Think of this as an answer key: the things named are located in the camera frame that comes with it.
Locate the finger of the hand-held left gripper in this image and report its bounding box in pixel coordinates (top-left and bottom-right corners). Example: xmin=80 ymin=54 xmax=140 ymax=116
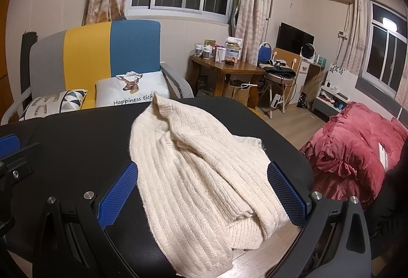
xmin=0 ymin=134 xmax=21 ymax=151
xmin=0 ymin=142 xmax=42 ymax=190

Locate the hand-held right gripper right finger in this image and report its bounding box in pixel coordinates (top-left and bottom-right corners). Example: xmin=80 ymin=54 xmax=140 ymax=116
xmin=266 ymin=161 xmax=373 ymax=278

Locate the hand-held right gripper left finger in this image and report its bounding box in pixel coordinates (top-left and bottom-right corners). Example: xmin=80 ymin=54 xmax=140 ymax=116
xmin=32 ymin=161 xmax=139 ymax=278

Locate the cream knit sweater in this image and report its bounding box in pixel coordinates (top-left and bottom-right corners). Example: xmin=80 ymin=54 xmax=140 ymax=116
xmin=129 ymin=91 xmax=295 ymax=278

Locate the dark clothes pile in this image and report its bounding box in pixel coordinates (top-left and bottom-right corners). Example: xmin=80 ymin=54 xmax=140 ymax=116
xmin=258 ymin=59 xmax=297 ymax=78

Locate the geometric print cushion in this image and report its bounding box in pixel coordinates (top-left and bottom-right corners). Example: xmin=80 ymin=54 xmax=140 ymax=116
xmin=19 ymin=89 xmax=88 ymax=122

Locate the red quilt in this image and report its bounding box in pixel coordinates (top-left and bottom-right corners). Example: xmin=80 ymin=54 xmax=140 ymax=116
xmin=300 ymin=101 xmax=408 ymax=205

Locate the black upright board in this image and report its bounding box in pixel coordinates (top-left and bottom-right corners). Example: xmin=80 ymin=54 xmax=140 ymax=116
xmin=21 ymin=32 xmax=39 ymax=100

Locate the low grey cabinet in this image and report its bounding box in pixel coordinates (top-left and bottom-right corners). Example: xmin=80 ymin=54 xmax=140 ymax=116
xmin=312 ymin=87 xmax=349 ymax=113

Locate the person's black jacket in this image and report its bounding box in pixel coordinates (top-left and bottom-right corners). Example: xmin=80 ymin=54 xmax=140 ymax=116
xmin=363 ymin=166 xmax=408 ymax=261

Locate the deer print white cushion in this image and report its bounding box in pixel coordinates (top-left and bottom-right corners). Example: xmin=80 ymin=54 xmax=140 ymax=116
xmin=95 ymin=71 xmax=171 ymax=108

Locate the grey yellow blue sofa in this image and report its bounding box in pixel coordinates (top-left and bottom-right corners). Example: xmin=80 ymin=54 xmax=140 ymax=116
xmin=0 ymin=20 xmax=195 ymax=125

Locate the brown paper bag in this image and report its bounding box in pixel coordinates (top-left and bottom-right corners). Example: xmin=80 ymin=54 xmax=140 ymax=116
xmin=223 ymin=80 xmax=253 ymax=100

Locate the white desk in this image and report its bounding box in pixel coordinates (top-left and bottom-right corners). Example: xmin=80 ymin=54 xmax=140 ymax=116
xmin=298 ymin=58 xmax=326 ymax=106

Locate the leaf print paper bag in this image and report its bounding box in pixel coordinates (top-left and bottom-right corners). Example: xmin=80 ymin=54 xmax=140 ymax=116
xmin=325 ymin=64 xmax=361 ymax=90

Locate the wooden desk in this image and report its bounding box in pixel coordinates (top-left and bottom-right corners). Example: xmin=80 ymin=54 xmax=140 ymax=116
xmin=190 ymin=55 xmax=266 ymax=106

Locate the folding chair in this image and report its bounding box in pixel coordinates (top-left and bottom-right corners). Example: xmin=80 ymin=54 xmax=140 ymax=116
xmin=260 ymin=48 xmax=302 ymax=119

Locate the blue handbag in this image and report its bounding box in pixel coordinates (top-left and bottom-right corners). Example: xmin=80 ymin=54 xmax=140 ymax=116
xmin=258 ymin=43 xmax=272 ymax=62

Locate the small round fan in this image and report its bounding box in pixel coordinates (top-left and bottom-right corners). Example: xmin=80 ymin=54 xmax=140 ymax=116
xmin=300 ymin=44 xmax=315 ymax=61

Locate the black television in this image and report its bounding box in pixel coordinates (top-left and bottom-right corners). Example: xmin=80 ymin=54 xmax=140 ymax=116
xmin=276 ymin=22 xmax=315 ymax=54

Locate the small sliding window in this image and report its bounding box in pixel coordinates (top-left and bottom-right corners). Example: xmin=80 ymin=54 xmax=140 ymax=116
xmin=360 ymin=1 xmax=408 ymax=100

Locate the curved metal pole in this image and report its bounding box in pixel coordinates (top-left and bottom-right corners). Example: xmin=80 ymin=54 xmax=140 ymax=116
xmin=267 ymin=0 xmax=296 ymax=54

